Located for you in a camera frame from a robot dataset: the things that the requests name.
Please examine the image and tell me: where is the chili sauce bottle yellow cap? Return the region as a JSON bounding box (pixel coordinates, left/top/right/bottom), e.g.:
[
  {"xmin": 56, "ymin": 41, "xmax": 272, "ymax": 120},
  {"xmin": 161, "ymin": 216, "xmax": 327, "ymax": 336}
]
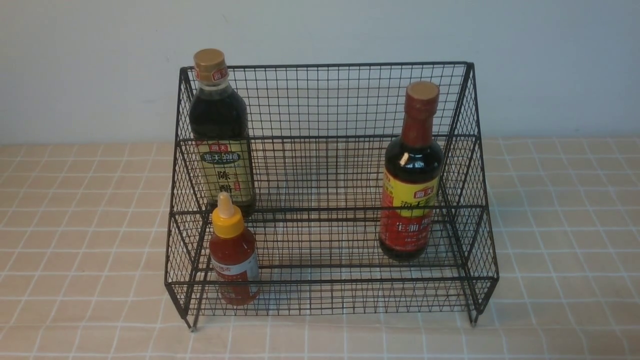
[{"xmin": 209, "ymin": 191, "xmax": 260, "ymax": 306}]

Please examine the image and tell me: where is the vinegar bottle gold cap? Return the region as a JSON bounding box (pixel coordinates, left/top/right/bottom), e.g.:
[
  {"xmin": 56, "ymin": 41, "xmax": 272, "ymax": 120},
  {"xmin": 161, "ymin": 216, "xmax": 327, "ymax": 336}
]
[{"xmin": 189, "ymin": 48, "xmax": 258, "ymax": 218}]

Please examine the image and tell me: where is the black wire mesh shelf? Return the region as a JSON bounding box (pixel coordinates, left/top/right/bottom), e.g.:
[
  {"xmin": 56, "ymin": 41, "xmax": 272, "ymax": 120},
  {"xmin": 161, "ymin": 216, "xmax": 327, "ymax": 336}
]
[{"xmin": 164, "ymin": 61, "xmax": 499, "ymax": 330}]

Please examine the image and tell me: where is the soy sauce bottle red label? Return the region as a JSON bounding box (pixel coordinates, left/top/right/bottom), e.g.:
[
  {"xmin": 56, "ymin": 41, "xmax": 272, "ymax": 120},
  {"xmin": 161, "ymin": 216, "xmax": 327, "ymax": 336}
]
[{"xmin": 378, "ymin": 80, "xmax": 445, "ymax": 263}]

